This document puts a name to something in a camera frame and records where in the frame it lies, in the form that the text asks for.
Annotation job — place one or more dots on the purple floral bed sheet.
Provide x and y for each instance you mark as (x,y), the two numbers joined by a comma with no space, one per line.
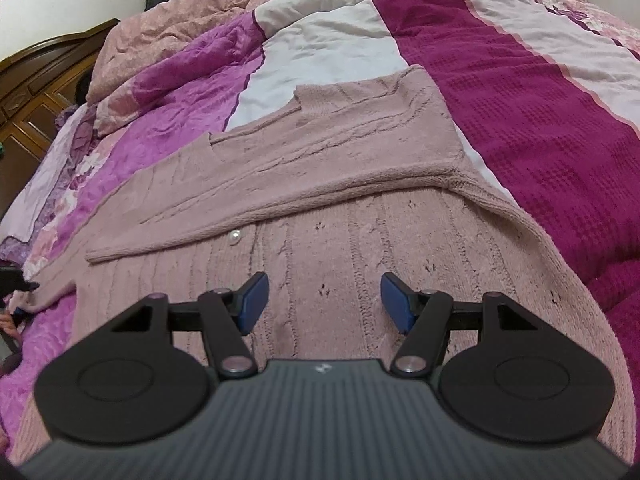
(47,190)

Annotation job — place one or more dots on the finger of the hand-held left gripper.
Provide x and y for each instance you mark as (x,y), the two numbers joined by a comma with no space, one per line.
(15,280)

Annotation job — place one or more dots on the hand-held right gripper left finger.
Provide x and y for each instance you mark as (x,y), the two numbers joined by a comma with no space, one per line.
(253,303)

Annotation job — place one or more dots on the pink floral comforter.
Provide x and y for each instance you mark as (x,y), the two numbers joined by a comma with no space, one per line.
(200,15)

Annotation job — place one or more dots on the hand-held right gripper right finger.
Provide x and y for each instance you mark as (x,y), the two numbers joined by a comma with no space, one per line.
(395,305)

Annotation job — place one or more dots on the pink knit sweater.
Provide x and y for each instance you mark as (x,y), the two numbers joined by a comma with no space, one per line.
(310,240)

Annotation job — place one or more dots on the wooden headboard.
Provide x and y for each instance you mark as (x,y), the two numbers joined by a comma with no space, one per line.
(40,85)

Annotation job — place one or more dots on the purple and white patchwork quilt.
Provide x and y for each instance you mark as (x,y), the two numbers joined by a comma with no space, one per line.
(530,135)

